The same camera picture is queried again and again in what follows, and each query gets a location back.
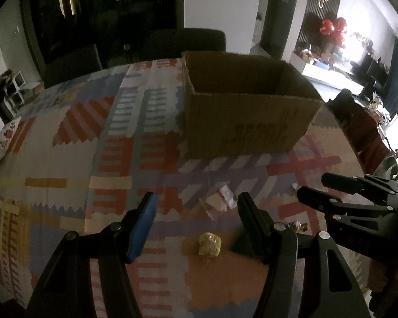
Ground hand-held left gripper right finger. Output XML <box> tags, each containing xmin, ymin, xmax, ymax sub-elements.
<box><xmin>229</xmin><ymin>192</ymin><xmax>367</xmax><ymax>318</ymax></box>

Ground dark glass sliding door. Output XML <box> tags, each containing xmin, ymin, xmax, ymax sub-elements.
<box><xmin>20</xmin><ymin>0</ymin><xmax>186</xmax><ymax>71</ymax></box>

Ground brown cardboard box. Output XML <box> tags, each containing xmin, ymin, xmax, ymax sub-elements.
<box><xmin>181</xmin><ymin>51</ymin><xmax>324</xmax><ymax>159</ymax></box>

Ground dark interior door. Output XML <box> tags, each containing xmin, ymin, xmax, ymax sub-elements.
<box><xmin>260</xmin><ymin>0</ymin><xmax>302</xmax><ymax>60</ymax></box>

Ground black television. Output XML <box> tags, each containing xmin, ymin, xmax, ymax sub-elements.
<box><xmin>366</xmin><ymin>60</ymin><xmax>391</xmax><ymax>85</ymax></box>

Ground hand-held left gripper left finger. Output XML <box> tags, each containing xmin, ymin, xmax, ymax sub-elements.
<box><xmin>25</xmin><ymin>191</ymin><xmax>158</xmax><ymax>318</ymax></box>

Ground dark dining chair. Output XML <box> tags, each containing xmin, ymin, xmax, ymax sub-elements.
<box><xmin>45</xmin><ymin>44</ymin><xmax>103</xmax><ymax>89</ymax></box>
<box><xmin>142</xmin><ymin>28</ymin><xmax>227</xmax><ymax>63</ymax></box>

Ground golden wrapped candy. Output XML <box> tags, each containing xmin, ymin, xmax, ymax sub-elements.
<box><xmin>286</xmin><ymin>221</ymin><xmax>309</xmax><ymax>233</ymax></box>

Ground patterned colourful tablecloth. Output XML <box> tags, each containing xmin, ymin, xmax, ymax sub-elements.
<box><xmin>0</xmin><ymin>58</ymin><xmax>376</xmax><ymax>318</ymax></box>

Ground black bag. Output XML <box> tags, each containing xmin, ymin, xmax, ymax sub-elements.
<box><xmin>0</xmin><ymin>69</ymin><xmax>16</xmax><ymax>107</ymax></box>

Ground white cubby shelf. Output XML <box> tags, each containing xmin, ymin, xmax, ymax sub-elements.
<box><xmin>5</xmin><ymin>71</ymin><xmax>29</xmax><ymax>107</ymax></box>

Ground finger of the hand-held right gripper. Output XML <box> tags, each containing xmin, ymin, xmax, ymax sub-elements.
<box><xmin>321</xmin><ymin>172</ymin><xmax>398</xmax><ymax>195</ymax></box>
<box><xmin>297</xmin><ymin>186</ymin><xmax>398</xmax><ymax>250</ymax></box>

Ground floral pouch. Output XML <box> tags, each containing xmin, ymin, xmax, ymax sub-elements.
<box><xmin>0</xmin><ymin>117</ymin><xmax>22</xmax><ymax>161</ymax></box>

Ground clear white snack packet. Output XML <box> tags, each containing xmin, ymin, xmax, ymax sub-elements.
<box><xmin>199</xmin><ymin>185</ymin><xmax>238</xmax><ymax>220</ymax></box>

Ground white low cabinet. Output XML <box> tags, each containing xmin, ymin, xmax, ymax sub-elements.
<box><xmin>292</xmin><ymin>51</ymin><xmax>359</xmax><ymax>89</ymax></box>

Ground red foil balloons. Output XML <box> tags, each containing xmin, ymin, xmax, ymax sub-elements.
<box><xmin>320</xmin><ymin>17</ymin><xmax>348</xmax><ymax>49</ymax></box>

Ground yellow snack packet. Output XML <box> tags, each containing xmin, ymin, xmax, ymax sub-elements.
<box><xmin>198</xmin><ymin>232</ymin><xmax>223</xmax><ymax>259</ymax></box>

